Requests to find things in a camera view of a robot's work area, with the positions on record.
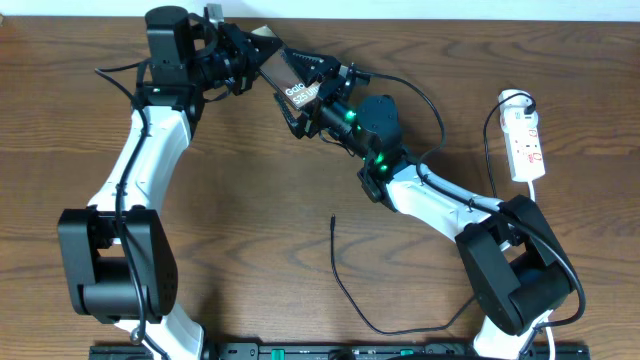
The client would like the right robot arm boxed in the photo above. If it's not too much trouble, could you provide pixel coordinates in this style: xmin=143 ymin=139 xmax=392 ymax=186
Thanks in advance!
xmin=263 ymin=47 xmax=584 ymax=359

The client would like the white power strip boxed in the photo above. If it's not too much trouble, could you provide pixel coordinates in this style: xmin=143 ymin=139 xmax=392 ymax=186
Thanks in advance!
xmin=498 ymin=89 xmax=545 ymax=182

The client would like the black USB charging cable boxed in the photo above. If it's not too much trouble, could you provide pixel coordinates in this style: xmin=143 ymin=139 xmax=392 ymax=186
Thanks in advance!
xmin=329 ymin=92 xmax=537 ymax=336

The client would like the white power strip cord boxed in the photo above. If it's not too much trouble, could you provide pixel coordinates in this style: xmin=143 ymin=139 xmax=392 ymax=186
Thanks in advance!
xmin=527 ymin=181 xmax=557 ymax=360

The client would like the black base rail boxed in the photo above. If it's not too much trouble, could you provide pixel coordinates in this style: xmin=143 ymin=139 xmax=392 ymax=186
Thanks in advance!
xmin=88 ymin=342 xmax=591 ymax=360

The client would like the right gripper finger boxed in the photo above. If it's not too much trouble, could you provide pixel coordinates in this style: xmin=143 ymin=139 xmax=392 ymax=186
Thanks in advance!
xmin=273 ymin=93 xmax=306 ymax=138
xmin=284 ymin=48 xmax=341 ymax=85

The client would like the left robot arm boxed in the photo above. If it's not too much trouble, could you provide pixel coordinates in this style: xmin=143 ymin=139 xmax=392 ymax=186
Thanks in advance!
xmin=57 ymin=4 xmax=281 ymax=359

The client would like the Galaxy S25 Ultra smartphone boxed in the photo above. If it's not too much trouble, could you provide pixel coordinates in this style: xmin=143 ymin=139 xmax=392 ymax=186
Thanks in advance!
xmin=259 ymin=41 xmax=320 ymax=111

